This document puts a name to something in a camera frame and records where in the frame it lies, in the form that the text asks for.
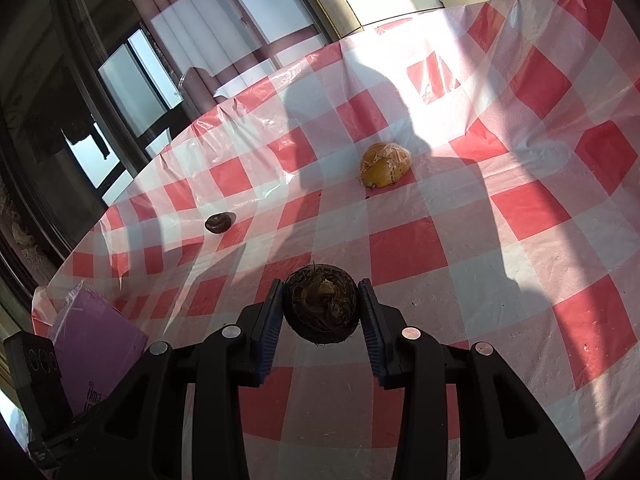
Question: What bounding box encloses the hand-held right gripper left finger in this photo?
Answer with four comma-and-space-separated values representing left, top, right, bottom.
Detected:
57, 280, 286, 480

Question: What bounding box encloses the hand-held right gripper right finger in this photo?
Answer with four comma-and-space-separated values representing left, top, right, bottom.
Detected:
357, 279, 586, 480

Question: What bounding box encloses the dark brown water chestnut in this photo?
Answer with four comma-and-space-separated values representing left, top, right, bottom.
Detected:
283, 263, 360, 346

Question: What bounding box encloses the purple box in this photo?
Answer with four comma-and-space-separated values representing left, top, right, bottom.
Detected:
50, 280, 149, 416

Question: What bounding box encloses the dark round chestnut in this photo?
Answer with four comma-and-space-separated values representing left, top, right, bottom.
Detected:
204, 212, 233, 234

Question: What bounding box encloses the red white checkered tablecloth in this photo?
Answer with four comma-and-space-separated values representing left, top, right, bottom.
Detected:
31, 0, 640, 480

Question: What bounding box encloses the yellow plastic-wrapped fruit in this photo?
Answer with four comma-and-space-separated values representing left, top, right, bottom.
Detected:
360, 142, 413, 189

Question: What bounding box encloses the dark hanging cloth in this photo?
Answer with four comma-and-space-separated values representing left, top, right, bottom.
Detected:
27, 105, 112, 162

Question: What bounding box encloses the glass window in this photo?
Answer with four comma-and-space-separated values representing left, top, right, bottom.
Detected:
65, 0, 186, 196

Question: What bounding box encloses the pink curtain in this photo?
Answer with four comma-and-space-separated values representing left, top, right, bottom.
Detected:
112, 0, 346, 111

